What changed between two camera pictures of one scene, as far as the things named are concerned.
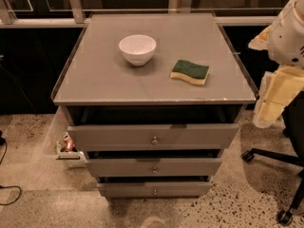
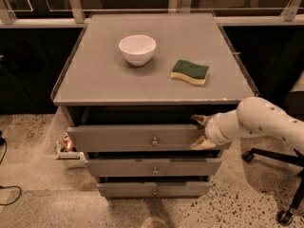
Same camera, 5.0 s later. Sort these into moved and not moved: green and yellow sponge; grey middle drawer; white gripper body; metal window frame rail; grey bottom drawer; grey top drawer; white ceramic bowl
Moved: white gripper body
Not moved: grey top drawer; green and yellow sponge; white ceramic bowl; grey middle drawer; metal window frame rail; grey bottom drawer
